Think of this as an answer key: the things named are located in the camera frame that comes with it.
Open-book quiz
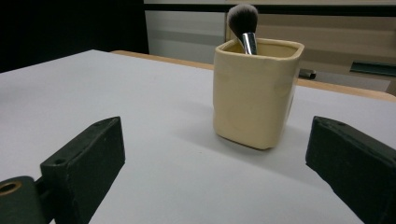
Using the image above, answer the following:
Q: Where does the black makeup brush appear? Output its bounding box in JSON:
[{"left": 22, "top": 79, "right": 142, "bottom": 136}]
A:
[{"left": 226, "top": 3, "right": 260, "bottom": 56}]

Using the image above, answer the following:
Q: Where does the white board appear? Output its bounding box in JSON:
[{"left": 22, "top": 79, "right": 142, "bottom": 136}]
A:
[{"left": 0, "top": 49, "right": 396, "bottom": 224}]

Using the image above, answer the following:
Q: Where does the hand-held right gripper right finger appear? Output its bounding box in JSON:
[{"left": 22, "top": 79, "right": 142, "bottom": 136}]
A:
[{"left": 304, "top": 115, "right": 396, "bottom": 224}]

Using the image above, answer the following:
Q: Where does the wooden table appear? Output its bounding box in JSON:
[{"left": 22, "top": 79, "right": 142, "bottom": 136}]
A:
[{"left": 110, "top": 49, "right": 396, "bottom": 104}]

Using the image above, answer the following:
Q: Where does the light wooden desk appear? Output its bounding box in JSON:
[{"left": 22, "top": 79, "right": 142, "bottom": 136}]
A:
[{"left": 225, "top": 13, "right": 396, "bottom": 96}]

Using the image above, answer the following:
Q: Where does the white cabinet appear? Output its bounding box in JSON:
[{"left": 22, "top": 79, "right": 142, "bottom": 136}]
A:
[{"left": 144, "top": 10, "right": 227, "bottom": 65}]

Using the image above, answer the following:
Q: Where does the beige square cup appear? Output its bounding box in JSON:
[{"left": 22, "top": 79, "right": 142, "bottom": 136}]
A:
[{"left": 212, "top": 37, "right": 305, "bottom": 151}]

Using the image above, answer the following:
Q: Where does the dark drawer handle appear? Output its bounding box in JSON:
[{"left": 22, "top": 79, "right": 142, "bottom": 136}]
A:
[{"left": 349, "top": 61, "right": 396, "bottom": 77}]

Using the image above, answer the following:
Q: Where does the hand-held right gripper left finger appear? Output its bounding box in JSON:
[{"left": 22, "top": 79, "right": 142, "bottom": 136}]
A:
[{"left": 40, "top": 116, "right": 126, "bottom": 224}]

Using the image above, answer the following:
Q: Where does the black item under desk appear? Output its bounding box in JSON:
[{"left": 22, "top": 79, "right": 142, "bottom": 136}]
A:
[{"left": 298, "top": 68, "right": 318, "bottom": 80}]

